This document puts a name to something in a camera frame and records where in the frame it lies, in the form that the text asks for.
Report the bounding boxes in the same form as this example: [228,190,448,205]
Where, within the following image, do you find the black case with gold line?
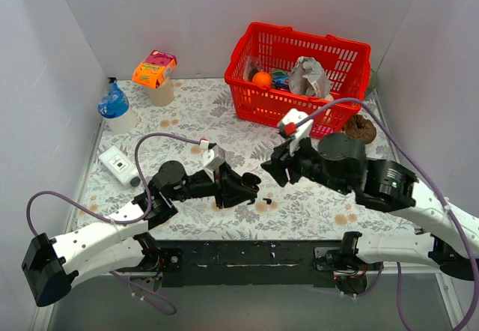
[241,172,261,192]

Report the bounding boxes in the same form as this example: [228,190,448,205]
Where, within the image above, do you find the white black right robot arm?
[261,133,478,281]

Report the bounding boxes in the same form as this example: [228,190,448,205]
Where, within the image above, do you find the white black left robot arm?
[21,160,261,307]

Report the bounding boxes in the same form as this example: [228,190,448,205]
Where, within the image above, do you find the floral patterned table mat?
[73,77,407,242]

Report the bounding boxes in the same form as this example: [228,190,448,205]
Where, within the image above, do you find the blue green snack packet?
[271,68,290,91]

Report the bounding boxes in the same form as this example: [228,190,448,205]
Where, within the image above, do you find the crumpled grey white bag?
[290,56,332,99]

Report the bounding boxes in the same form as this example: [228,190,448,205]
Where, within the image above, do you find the orange fruit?
[251,71,272,88]

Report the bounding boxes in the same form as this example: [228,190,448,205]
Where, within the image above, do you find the red plastic shopping basket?
[224,22,371,139]

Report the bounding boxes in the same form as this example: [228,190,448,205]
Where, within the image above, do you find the clear dark snack packet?
[243,55,261,82]

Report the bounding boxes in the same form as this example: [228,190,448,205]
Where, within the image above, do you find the beige paper cup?
[147,77,174,107]

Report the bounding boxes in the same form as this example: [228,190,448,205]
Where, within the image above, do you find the white tube black cap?
[99,146,141,187]

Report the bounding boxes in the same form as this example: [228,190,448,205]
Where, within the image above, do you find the white bottle blue cap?
[97,82,138,134]

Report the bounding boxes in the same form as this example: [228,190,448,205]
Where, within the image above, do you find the orange pink snack pack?
[132,49,177,89]

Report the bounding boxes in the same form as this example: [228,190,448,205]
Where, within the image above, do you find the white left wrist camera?
[199,138,225,182]

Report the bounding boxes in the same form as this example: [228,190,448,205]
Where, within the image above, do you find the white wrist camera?
[277,109,313,156]
[199,138,225,182]

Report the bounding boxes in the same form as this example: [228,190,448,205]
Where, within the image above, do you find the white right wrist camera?
[277,109,313,156]

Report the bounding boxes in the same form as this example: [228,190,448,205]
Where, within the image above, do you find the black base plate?
[129,239,370,297]

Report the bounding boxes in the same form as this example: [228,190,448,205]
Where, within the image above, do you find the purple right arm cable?
[299,97,479,331]

